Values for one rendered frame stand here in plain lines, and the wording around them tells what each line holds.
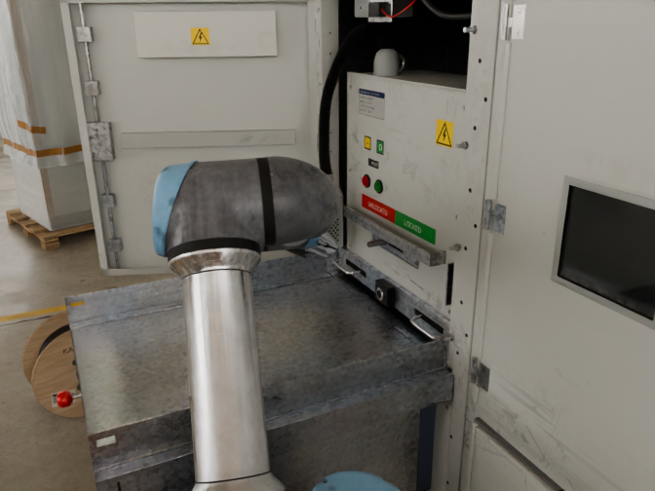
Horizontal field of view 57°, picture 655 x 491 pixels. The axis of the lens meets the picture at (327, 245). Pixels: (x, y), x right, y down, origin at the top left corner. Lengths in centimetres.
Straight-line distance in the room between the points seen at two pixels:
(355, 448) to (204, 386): 59
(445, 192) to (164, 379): 68
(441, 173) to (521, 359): 41
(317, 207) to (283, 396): 45
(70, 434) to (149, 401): 147
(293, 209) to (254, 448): 28
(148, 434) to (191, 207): 46
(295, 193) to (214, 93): 94
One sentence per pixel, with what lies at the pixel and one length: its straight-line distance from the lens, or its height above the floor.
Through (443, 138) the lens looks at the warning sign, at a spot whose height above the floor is 129.
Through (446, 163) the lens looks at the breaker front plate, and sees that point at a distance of 122.
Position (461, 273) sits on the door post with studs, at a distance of 116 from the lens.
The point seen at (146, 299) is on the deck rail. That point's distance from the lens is 156.
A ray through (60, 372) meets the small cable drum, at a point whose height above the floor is 23.
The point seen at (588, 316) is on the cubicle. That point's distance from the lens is 92.
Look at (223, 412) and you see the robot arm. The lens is 70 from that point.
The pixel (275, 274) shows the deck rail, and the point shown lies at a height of 87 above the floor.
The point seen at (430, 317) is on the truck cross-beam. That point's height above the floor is 91.
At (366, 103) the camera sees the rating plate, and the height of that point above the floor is 133.
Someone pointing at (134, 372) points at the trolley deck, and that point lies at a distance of 131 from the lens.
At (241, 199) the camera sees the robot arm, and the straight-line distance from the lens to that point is 73.
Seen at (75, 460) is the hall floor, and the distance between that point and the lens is 254.
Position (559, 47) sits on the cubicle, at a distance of 91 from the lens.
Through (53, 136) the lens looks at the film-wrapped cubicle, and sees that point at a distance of 463.
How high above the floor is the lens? 152
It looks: 21 degrees down
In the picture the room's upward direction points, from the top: 1 degrees counter-clockwise
